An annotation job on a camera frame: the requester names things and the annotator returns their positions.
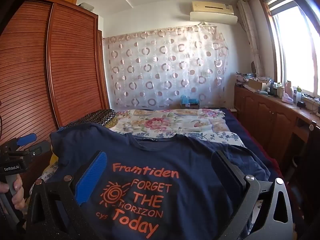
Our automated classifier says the wooden slatted wardrobe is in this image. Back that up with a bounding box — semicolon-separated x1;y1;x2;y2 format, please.
0;0;110;155

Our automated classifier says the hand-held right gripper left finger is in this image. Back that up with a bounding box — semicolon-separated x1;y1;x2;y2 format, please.
25;151;108;240

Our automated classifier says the dark wooden chair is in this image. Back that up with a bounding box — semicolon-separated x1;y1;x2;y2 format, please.
291;130;320;205

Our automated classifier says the dark ring-pattern pillow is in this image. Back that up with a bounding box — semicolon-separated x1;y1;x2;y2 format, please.
69;109;118;128

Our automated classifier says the floral blanket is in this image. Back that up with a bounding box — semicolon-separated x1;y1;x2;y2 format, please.
110;108;227;133

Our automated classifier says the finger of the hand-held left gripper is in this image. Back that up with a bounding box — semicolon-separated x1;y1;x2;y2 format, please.
5;133;37;151
24;141;52;159

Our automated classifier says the person's left hand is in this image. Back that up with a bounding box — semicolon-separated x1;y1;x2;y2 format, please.
0;174;25;210

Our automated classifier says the small box of blue packets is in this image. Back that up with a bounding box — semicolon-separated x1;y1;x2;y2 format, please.
179;95;200;109

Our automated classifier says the pile of patterned cloths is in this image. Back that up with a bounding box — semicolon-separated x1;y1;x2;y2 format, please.
235;72;273;85

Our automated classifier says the long wooden cabinet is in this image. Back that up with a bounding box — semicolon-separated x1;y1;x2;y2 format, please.
234;85;320;170

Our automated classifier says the navy printed T-shirt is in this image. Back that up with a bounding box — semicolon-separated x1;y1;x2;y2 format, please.
46;123;272;240

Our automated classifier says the open cardboard box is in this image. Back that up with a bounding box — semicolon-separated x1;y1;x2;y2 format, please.
247;77;269;90

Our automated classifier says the sheer circle-pattern curtain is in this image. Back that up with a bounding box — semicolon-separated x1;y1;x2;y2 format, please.
104;25;229;108

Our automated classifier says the pale window curtain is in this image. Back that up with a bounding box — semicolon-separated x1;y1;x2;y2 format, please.
237;0;265;78

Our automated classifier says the wall air conditioner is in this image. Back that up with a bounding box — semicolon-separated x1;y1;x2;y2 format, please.
189;1;238;25

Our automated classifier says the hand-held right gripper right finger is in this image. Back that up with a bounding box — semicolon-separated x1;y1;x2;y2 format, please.
211;151;293;240

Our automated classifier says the navy blanket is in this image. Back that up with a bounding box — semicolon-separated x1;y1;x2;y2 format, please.
220;107;285;178

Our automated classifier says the bright window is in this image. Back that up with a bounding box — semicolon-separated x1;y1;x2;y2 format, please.
260;0;320;98

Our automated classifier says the pink figurine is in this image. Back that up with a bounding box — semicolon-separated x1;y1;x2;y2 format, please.
282;80;295;104

